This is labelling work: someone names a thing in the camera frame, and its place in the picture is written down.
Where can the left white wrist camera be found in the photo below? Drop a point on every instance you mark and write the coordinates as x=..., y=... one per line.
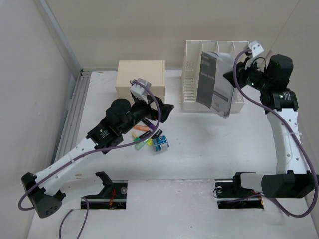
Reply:
x=139, y=89

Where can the orange translucent tube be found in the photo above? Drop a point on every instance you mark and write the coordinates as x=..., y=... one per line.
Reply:
x=141, y=128

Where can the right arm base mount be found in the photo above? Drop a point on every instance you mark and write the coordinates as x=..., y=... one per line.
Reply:
x=231, y=195

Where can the purple cap black marker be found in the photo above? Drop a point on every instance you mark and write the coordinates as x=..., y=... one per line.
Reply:
x=149, y=124

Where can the yellow cap black marker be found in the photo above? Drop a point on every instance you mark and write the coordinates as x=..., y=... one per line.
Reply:
x=156, y=135

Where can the grey black booklet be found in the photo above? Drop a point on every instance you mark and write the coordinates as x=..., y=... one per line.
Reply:
x=214, y=91

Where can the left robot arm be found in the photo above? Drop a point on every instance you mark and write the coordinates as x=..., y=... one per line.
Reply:
x=50, y=188

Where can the clear green tube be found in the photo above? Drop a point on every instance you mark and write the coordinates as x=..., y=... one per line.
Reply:
x=141, y=144

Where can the cream wooden drawer cabinet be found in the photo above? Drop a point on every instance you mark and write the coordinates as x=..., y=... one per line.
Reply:
x=152, y=71

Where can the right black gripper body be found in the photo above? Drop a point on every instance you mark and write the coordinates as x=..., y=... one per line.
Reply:
x=250, y=75

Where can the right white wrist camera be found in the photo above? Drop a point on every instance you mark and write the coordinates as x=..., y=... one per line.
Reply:
x=255, y=49

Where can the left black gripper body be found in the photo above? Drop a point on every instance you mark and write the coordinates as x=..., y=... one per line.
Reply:
x=141, y=110

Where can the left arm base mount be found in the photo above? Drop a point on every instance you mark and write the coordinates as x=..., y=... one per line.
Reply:
x=112, y=196

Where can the blue labelled jar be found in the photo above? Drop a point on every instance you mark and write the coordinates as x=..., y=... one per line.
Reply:
x=160, y=144

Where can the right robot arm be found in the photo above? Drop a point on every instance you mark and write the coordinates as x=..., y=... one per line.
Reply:
x=294, y=177

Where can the white plastic file organizer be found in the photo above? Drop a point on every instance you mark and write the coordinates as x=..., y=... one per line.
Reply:
x=191, y=67

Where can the aluminium frame rail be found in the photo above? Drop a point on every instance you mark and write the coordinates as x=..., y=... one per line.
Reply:
x=77, y=88

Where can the green cap black marker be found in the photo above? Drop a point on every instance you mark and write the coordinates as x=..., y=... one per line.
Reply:
x=143, y=136

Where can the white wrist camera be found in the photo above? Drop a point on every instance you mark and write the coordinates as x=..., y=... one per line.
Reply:
x=255, y=49
x=139, y=89

